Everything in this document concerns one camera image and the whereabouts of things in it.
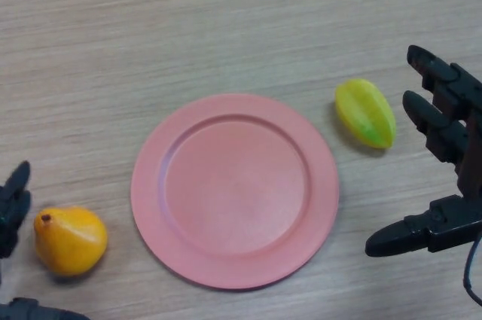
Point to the pink round plate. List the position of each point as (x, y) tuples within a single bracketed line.
[(235, 192)]

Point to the yellow orange pear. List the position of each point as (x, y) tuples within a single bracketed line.
[(71, 241)]

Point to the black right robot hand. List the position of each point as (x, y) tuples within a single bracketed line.
[(448, 128)]

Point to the yellow green starfruit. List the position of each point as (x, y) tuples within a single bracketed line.
[(367, 114)]

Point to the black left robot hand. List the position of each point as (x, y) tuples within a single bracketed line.
[(13, 214)]

